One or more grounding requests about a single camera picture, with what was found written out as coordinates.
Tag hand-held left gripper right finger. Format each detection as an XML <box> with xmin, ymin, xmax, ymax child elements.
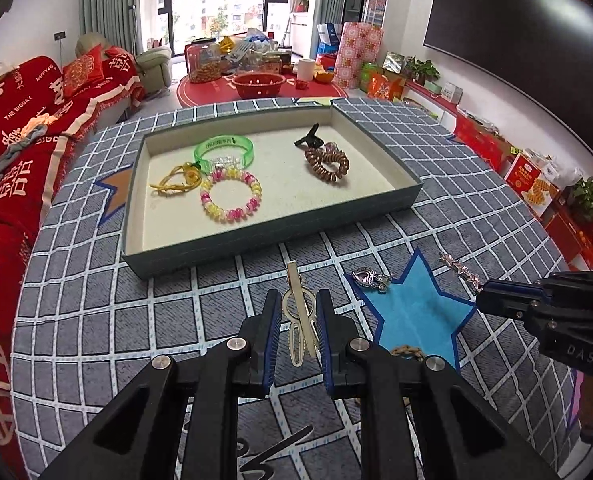
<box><xmin>315</xmin><ymin>289</ymin><xmax>560</xmax><ymax>480</ymax></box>

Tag white plastic bag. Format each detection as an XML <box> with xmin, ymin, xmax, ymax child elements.
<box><xmin>524</xmin><ymin>149</ymin><xmax>582</xmax><ymax>188</ymax></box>

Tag red low shelf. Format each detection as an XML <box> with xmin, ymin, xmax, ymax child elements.
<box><xmin>404</xmin><ymin>81</ymin><xmax>460</xmax><ymax>116</ymax></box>

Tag sofa with red printed cover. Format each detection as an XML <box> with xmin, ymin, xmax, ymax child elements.
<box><xmin>0</xmin><ymin>45</ymin><xmax>147</xmax><ymax>471</ymax></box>

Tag cream metal hair clip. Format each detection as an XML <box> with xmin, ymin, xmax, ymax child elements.
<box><xmin>279</xmin><ymin>260</ymin><xmax>317</xmax><ymax>363</ymax></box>

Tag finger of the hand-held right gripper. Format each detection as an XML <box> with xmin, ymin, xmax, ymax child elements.
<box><xmin>479</xmin><ymin>280</ymin><xmax>550</xmax><ymax>306</ymax></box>
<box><xmin>475</xmin><ymin>291</ymin><xmax>532</xmax><ymax>322</ymax></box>

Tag silver foil bag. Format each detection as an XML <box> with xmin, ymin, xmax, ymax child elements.
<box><xmin>381</xmin><ymin>51</ymin><xmax>407</xmax><ymax>73</ymax></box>

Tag yellow cord bracelet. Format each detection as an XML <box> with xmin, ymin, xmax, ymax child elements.
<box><xmin>149</xmin><ymin>161</ymin><xmax>202</xmax><ymax>196</ymax></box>

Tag pile of household clutter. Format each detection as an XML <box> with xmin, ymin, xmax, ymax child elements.
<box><xmin>221</xmin><ymin>30</ymin><xmax>297</xmax><ymax>73</ymax></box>

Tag green curtain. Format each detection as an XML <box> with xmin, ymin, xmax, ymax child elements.
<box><xmin>309</xmin><ymin>0</ymin><xmax>347</xmax><ymax>61</ymax></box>
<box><xmin>79</xmin><ymin>0</ymin><xmax>142</xmax><ymax>56</ymax></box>

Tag silver heart hair clip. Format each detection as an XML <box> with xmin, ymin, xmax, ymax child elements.
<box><xmin>351</xmin><ymin>266</ymin><xmax>395</xmax><ymax>293</ymax></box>

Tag beige armchair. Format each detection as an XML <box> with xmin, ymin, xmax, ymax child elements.
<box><xmin>75</xmin><ymin>32</ymin><xmax>173</xmax><ymax>101</ymax></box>

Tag star rhinestone hair clip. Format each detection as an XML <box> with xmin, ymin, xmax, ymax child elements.
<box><xmin>439</xmin><ymin>252</ymin><xmax>483</xmax><ymax>293</ymax></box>

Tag green gift bag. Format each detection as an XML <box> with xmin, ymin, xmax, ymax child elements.
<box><xmin>361</xmin><ymin>62</ymin><xmax>380</xmax><ymax>92</ymax></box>

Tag wall television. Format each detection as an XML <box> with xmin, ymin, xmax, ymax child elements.
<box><xmin>423</xmin><ymin>0</ymin><xmax>593</xmax><ymax>163</ymax></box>

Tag red waffle snack box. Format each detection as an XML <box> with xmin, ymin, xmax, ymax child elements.
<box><xmin>504</xmin><ymin>155</ymin><xmax>560</xmax><ymax>218</ymax></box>

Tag orange red gift bag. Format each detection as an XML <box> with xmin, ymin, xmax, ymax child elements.
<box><xmin>367</xmin><ymin>71</ymin><xmax>405</xmax><ymax>101</ymax></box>

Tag blue white box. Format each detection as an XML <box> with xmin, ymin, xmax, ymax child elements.
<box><xmin>317</xmin><ymin>22</ymin><xmax>343</xmax><ymax>47</ymax></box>

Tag grey plaid star blanket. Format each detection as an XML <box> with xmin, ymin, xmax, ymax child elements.
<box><xmin>9</xmin><ymin>97</ymin><xmax>585</xmax><ymax>480</ymax></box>

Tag large red gift box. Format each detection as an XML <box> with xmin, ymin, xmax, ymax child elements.
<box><xmin>454</xmin><ymin>115</ymin><xmax>515</xmax><ymax>173</ymax></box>

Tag green translucent bangle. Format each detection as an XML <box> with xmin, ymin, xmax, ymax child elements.
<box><xmin>193</xmin><ymin>135</ymin><xmax>254</xmax><ymax>173</ymax></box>

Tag pink yellow beaded bracelet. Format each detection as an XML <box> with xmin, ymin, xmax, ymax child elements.
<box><xmin>200</xmin><ymin>167</ymin><xmax>263</xmax><ymax>223</ymax></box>

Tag flat red box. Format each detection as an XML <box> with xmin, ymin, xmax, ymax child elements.
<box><xmin>544</xmin><ymin>205</ymin><xmax>593</xmax><ymax>271</ymax></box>

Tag leafy potted plant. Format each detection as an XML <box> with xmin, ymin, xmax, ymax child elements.
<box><xmin>569</xmin><ymin>177</ymin><xmax>593</xmax><ymax>223</ymax></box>

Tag red plastic basket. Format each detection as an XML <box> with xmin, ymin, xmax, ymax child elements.
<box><xmin>231</xmin><ymin>72</ymin><xmax>286</xmax><ymax>100</ymax></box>

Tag black claw hair clip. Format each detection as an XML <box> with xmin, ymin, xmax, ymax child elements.
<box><xmin>293</xmin><ymin>122</ymin><xmax>325</xmax><ymax>151</ymax></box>

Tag small potted plant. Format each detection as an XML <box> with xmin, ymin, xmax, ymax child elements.
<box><xmin>407</xmin><ymin>57</ymin><xmax>441</xmax><ymax>86</ymax></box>

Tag brown braided bracelet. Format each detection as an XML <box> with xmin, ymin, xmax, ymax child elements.
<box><xmin>389</xmin><ymin>344</ymin><xmax>427</xmax><ymax>363</ymax></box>

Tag red patterned gift box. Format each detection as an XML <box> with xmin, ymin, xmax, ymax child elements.
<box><xmin>334</xmin><ymin>21</ymin><xmax>385</xmax><ymax>92</ymax></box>

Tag brown spiral hair tie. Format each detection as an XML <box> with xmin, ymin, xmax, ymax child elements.
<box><xmin>304</xmin><ymin>147</ymin><xmax>351</xmax><ymax>188</ymax></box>

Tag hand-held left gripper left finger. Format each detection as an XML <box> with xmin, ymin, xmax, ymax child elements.
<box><xmin>41</xmin><ymin>290</ymin><xmax>283</xmax><ymax>480</ymax></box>

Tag clear snack jar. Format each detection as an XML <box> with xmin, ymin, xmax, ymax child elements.
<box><xmin>185</xmin><ymin>40</ymin><xmax>223</xmax><ymax>84</ymax></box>

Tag red embroidered pillow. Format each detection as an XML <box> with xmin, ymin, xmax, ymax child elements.
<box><xmin>61</xmin><ymin>45</ymin><xmax>108</xmax><ymax>98</ymax></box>

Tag grey shallow tray box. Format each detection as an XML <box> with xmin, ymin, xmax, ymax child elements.
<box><xmin>121</xmin><ymin>98</ymin><xmax>424</xmax><ymax>279</ymax></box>

